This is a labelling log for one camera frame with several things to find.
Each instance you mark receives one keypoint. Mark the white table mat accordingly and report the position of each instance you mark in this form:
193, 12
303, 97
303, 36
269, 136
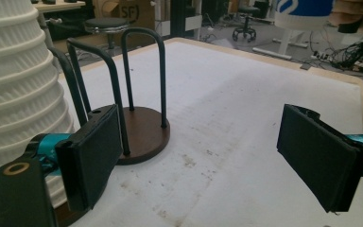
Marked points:
233, 110

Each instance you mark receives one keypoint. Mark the black tape piece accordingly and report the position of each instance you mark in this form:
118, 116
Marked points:
306, 66

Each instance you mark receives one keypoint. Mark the stack of white paper cups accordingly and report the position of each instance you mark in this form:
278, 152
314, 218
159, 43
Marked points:
15, 82

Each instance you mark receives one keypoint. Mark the white desk foot frame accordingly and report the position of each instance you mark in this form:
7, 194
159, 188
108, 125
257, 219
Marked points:
283, 44

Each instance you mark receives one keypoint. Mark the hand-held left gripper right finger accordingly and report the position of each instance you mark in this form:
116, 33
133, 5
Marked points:
318, 154

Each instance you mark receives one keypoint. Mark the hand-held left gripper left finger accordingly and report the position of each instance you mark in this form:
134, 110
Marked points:
91, 157

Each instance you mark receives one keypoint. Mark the black wheeled stool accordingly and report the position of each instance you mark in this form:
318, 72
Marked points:
245, 23

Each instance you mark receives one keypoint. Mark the black round stool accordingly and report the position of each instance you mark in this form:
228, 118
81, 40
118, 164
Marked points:
107, 24

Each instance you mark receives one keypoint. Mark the brown cardboard box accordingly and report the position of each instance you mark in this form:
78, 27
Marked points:
129, 12

